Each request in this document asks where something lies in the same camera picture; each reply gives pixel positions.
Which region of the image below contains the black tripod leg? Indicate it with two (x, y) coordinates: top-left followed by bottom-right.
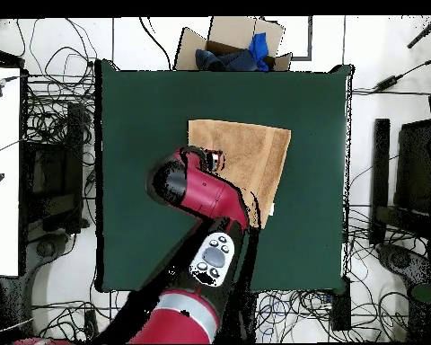
(406, 14), (431, 50)

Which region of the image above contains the dark green tablecloth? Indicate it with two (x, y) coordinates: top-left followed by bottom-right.
(93, 58), (355, 293)

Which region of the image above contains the white desk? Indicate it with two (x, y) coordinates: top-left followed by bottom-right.
(0, 66), (22, 278)

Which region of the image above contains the tan terry towel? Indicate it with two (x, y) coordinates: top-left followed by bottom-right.
(187, 119), (293, 230)

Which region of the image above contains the black floor box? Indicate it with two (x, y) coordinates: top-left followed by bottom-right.
(330, 283), (352, 332)

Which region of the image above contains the black equipment frame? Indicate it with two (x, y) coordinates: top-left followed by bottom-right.
(21, 102), (91, 236)

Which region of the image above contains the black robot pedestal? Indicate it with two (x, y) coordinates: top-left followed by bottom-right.
(222, 291), (260, 344)

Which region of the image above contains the bright blue cloth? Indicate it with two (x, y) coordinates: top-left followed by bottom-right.
(248, 31), (270, 72)

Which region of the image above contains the black power strip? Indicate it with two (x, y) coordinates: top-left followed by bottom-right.
(84, 309), (101, 341)

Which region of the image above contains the black power adapter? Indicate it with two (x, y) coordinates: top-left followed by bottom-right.
(372, 74), (405, 93)

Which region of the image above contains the grey chair base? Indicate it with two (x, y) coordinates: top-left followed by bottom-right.
(21, 231), (78, 288)

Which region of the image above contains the navy blue garment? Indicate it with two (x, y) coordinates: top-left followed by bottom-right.
(194, 48), (259, 72)

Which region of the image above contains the black chair base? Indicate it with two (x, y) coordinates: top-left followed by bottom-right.
(374, 243), (431, 290)

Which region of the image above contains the brown cardboard box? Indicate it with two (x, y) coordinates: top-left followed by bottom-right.
(173, 15), (294, 72)

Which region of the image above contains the black upright bar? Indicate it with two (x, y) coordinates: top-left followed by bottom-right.
(368, 118), (391, 246)

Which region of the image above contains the black cable tangle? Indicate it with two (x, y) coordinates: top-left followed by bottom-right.
(256, 288), (411, 343)
(15, 17), (99, 146)
(345, 204), (429, 261)
(31, 290), (130, 342)

